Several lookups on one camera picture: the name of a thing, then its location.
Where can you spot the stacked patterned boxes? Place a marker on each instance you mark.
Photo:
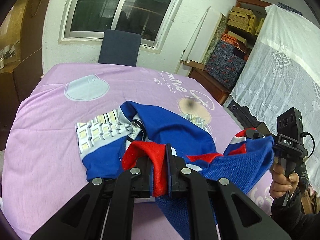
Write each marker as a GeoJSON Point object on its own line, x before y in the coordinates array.
{"type": "Point", "coordinates": [227, 61]}

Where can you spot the pink printed bed sheet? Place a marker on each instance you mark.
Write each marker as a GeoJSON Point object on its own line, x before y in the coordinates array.
{"type": "Point", "coordinates": [42, 164]}

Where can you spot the aluminium sliding window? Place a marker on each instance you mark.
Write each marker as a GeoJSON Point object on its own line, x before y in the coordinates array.
{"type": "Point", "coordinates": [86, 20]}

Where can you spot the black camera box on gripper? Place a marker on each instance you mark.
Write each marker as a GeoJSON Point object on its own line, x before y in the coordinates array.
{"type": "Point", "coordinates": [290, 124]}

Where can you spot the dark blue chair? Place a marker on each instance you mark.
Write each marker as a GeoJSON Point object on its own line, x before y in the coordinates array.
{"type": "Point", "coordinates": [119, 47]}

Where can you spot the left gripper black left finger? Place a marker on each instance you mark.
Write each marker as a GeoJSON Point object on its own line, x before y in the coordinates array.
{"type": "Point", "coordinates": [103, 209]}

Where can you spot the brown wooden side cabinet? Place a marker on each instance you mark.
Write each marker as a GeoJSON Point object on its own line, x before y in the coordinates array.
{"type": "Point", "coordinates": [215, 89]}

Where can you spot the wooden glass display cabinet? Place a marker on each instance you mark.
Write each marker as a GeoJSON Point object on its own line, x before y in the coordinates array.
{"type": "Point", "coordinates": [21, 57]}

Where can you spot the cardboard boxes on shelf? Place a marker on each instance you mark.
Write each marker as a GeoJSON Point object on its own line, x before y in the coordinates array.
{"type": "Point", "coordinates": [245, 20]}

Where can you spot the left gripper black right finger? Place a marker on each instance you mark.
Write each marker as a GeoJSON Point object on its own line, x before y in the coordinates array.
{"type": "Point", "coordinates": [199, 208]}

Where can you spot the person's right hand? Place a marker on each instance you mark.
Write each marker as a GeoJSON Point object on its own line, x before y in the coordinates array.
{"type": "Point", "coordinates": [281, 184]}

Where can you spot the white board against wall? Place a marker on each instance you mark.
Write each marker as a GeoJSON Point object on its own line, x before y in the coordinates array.
{"type": "Point", "coordinates": [199, 43]}

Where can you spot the white lace curtain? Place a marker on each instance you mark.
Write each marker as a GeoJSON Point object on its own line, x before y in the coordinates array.
{"type": "Point", "coordinates": [282, 71]}

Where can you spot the blue red white hooded jacket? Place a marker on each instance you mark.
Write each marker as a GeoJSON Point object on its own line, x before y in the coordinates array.
{"type": "Point", "coordinates": [112, 142]}

